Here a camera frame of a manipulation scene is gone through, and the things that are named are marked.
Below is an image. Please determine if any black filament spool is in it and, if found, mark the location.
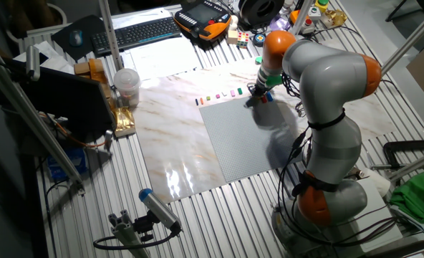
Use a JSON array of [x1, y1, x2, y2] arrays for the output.
[[237, 0, 286, 32]]

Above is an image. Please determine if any silver camera with blue cap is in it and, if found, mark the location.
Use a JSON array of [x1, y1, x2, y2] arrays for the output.
[[138, 188, 183, 232]]

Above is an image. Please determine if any yellow box with green button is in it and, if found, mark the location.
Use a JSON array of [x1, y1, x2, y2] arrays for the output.
[[314, 0, 330, 14]]

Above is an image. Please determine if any grey Lego baseplate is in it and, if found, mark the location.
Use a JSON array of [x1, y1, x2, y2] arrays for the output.
[[198, 95, 306, 184]]

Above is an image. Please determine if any blue box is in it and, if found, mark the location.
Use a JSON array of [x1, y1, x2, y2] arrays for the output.
[[47, 147, 88, 182]]

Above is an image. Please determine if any Rubik's cube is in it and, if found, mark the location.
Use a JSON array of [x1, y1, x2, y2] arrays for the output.
[[236, 32, 251, 49]]

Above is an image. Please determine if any round black puck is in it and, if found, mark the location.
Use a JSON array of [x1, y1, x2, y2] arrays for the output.
[[251, 33, 267, 48]]

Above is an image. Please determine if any orange plastic object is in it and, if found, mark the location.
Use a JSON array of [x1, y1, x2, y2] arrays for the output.
[[289, 9, 302, 26]]

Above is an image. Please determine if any dark computer mouse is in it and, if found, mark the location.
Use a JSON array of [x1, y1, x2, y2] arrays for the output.
[[69, 29, 84, 47]]

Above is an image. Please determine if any black monitor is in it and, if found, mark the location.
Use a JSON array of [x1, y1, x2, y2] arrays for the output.
[[4, 59, 117, 144]]

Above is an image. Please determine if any gold foil packet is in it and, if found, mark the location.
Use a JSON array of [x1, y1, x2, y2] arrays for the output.
[[111, 106, 137, 139]]

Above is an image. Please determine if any printed white paper sheet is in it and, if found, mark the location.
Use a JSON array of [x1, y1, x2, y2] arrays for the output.
[[120, 35, 203, 82]]

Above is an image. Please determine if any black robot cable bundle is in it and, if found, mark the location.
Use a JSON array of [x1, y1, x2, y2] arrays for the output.
[[276, 125, 399, 249]]

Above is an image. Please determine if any white marble pattern board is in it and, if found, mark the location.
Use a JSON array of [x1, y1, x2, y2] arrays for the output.
[[131, 57, 398, 205]]

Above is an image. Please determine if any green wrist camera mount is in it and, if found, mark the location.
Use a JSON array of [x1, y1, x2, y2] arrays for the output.
[[254, 56, 284, 88]]

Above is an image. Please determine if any orange cable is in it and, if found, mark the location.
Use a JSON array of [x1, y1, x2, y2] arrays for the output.
[[39, 113, 107, 149]]

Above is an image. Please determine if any clear plastic cup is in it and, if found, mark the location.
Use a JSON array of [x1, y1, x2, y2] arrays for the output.
[[113, 67, 141, 108]]

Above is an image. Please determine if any green cloth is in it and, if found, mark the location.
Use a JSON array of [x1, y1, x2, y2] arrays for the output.
[[390, 166, 424, 225]]

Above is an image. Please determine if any orange and black teach pendant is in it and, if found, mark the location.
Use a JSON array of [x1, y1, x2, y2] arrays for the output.
[[173, 0, 233, 41]]

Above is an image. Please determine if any short aluminium camera mount profile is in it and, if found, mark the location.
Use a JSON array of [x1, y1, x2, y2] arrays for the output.
[[107, 209, 152, 258]]

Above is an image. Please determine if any black computer keyboard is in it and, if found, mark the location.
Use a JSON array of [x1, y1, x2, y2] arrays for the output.
[[90, 16, 182, 57]]

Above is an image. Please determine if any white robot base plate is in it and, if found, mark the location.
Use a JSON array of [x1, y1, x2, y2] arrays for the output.
[[337, 177, 403, 254]]

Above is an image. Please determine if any black clamp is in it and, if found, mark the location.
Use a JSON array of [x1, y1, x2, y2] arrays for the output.
[[382, 139, 424, 169]]

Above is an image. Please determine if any black camera cable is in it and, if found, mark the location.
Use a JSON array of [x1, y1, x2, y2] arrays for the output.
[[92, 229, 181, 251]]

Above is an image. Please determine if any brown tape roll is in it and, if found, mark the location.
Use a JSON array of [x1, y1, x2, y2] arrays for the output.
[[74, 58, 112, 100]]

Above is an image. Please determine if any long slanted aluminium profile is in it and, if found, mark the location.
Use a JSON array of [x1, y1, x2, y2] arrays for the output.
[[0, 49, 85, 188]]

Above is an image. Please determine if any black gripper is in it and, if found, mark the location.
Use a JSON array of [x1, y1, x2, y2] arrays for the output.
[[248, 81, 269, 102]]

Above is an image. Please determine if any pale purple plastic object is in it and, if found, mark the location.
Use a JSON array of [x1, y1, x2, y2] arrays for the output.
[[269, 16, 292, 32]]

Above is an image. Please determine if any upright aluminium post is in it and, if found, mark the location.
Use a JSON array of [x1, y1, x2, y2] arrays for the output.
[[97, 0, 124, 71], [292, 0, 315, 32]]

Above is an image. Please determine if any black mouse pad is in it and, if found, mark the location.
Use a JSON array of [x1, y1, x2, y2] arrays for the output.
[[50, 14, 107, 62]]

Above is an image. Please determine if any grey box with red button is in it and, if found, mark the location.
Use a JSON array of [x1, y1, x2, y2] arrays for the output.
[[301, 17, 317, 35]]

